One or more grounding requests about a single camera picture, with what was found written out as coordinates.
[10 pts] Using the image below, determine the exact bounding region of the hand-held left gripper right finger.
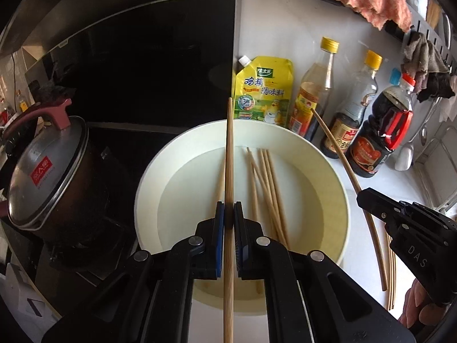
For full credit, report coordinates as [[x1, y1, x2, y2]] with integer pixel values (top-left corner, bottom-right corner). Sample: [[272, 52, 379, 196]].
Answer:
[[233, 202, 418, 343]]

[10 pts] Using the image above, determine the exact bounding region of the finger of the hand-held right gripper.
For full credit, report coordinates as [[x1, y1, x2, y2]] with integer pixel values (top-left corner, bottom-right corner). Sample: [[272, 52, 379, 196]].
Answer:
[[356, 188, 406, 224], [384, 220, 412, 247]]

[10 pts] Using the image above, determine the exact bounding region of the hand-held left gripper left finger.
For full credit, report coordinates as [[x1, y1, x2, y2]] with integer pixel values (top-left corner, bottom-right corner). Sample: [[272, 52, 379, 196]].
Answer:
[[41, 202, 225, 343]]

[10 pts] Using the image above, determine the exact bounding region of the row of wooden chopsticks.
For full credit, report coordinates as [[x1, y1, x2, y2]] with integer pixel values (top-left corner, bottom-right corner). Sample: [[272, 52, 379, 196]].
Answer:
[[386, 232, 398, 310]]

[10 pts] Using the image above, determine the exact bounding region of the wooden chopstick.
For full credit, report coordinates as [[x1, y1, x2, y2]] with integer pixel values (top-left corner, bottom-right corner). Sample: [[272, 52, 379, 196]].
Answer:
[[223, 97, 235, 343], [246, 147, 263, 292], [213, 169, 226, 205], [311, 108, 389, 292], [259, 149, 279, 240], [248, 151, 287, 248], [264, 149, 286, 242]]

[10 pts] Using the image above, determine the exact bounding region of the white round basin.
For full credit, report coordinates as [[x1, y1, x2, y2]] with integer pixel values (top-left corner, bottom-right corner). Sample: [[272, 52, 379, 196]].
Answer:
[[135, 119, 350, 317]]

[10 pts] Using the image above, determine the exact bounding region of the person's right hand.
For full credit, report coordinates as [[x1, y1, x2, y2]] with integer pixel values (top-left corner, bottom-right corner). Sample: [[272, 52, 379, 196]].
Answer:
[[397, 278, 443, 330]]

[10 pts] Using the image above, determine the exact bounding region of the yellow-capped clear plastic sauce bottle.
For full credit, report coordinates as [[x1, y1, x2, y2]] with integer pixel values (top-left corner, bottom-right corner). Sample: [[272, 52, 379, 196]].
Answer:
[[319, 50, 383, 160]]

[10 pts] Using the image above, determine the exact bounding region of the metal spoon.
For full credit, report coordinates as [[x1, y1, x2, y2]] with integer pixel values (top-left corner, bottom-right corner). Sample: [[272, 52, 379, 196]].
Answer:
[[419, 114, 430, 147]]

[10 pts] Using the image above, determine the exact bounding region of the yellow-capped glass vinegar bottle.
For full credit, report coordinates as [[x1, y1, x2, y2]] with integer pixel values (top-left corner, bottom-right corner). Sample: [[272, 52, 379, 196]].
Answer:
[[287, 37, 340, 142]]

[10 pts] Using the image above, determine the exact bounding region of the dark cloth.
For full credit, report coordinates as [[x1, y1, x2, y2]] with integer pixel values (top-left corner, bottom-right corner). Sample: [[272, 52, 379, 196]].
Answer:
[[416, 71, 457, 103]]

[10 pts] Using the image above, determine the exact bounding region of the yellow seasoning pouch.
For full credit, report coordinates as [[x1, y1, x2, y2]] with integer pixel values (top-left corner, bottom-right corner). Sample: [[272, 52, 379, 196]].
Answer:
[[233, 55, 294, 128]]

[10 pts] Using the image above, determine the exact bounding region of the grey rag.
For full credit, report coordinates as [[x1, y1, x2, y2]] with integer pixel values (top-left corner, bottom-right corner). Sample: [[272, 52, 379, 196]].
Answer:
[[400, 32, 449, 91]]

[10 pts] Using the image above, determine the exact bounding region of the pot with glass lid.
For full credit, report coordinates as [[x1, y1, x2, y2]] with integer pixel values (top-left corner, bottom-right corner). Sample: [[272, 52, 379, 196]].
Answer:
[[0, 98, 108, 251]]

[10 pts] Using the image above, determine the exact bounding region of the steel and glass range hood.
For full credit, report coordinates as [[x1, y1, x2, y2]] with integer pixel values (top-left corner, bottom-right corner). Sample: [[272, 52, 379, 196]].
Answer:
[[0, 0, 238, 130]]

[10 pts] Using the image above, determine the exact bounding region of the hanging wooden utensil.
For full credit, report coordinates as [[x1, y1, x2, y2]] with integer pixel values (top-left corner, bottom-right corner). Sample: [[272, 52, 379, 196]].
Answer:
[[426, 0, 442, 29]]

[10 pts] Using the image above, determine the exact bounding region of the white plastic box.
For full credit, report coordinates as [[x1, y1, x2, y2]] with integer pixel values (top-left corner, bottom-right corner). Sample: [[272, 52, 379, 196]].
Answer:
[[5, 262, 58, 330]]

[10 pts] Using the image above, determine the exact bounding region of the orange-pink cloth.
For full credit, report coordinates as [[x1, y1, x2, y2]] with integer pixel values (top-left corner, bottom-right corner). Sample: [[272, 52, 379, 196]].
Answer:
[[328, 0, 413, 33]]

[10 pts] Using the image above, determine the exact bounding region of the large red-handled soy sauce bottle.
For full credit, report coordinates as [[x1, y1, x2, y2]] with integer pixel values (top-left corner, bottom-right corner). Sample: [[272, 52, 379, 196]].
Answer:
[[346, 72, 417, 179]]

